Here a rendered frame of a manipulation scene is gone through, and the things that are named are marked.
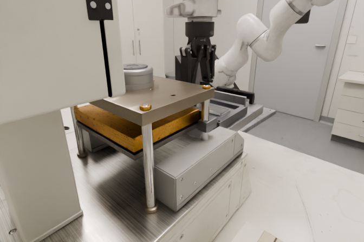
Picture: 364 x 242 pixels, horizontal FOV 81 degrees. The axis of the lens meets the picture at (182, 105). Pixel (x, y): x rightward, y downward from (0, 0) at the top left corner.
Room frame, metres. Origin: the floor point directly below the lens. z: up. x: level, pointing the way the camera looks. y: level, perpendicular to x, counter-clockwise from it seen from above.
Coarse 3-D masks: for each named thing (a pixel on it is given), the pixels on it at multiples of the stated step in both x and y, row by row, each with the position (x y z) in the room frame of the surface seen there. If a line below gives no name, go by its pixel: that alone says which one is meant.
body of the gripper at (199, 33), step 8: (192, 24) 0.55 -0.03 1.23; (200, 24) 0.54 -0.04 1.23; (208, 24) 0.55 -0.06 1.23; (192, 32) 0.55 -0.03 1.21; (200, 32) 0.54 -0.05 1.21; (208, 32) 0.55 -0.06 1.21; (192, 40) 0.55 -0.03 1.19; (200, 40) 0.57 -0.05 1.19; (208, 40) 0.59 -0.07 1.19; (192, 48) 0.55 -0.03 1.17; (192, 56) 0.57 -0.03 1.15
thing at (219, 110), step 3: (201, 102) 0.60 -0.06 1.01; (198, 105) 0.58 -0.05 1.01; (210, 105) 0.58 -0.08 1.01; (213, 105) 0.58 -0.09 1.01; (210, 108) 0.55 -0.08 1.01; (213, 108) 0.55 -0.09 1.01; (216, 108) 0.55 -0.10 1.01; (219, 108) 0.55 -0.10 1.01; (222, 108) 0.55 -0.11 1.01; (225, 108) 0.55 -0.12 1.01; (210, 111) 0.53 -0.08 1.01; (213, 111) 0.53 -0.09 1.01; (216, 111) 0.53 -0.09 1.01; (219, 111) 0.53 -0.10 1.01; (222, 111) 0.53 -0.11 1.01; (225, 111) 0.53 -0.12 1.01; (219, 114) 0.51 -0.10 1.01
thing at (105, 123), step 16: (80, 112) 0.40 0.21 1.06; (96, 112) 0.40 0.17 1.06; (192, 112) 0.40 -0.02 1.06; (96, 128) 0.36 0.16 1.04; (112, 128) 0.32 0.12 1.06; (128, 128) 0.32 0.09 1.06; (160, 128) 0.33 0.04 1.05; (176, 128) 0.36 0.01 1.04; (192, 128) 0.40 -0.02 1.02; (112, 144) 0.33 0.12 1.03; (128, 144) 0.29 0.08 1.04; (160, 144) 0.33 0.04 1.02
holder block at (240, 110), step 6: (210, 102) 0.68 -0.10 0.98; (216, 102) 0.66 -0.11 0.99; (222, 102) 0.65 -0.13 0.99; (228, 102) 0.65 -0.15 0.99; (228, 108) 0.63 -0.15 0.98; (234, 108) 0.62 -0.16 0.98; (240, 108) 0.59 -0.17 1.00; (246, 108) 0.61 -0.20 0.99; (228, 114) 0.54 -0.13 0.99; (234, 114) 0.55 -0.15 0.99; (240, 114) 0.58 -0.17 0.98; (222, 120) 0.50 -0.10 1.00; (228, 120) 0.52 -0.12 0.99; (234, 120) 0.55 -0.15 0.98; (222, 126) 0.50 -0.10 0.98
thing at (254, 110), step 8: (216, 96) 0.72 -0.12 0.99; (224, 96) 0.70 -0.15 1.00; (232, 96) 0.68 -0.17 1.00; (240, 96) 0.66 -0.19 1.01; (248, 104) 0.70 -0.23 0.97; (256, 104) 0.70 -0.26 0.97; (248, 112) 0.62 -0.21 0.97; (256, 112) 0.64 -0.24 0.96; (240, 120) 0.56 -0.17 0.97; (248, 120) 0.60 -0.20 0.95; (232, 128) 0.52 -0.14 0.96; (240, 128) 0.56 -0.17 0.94
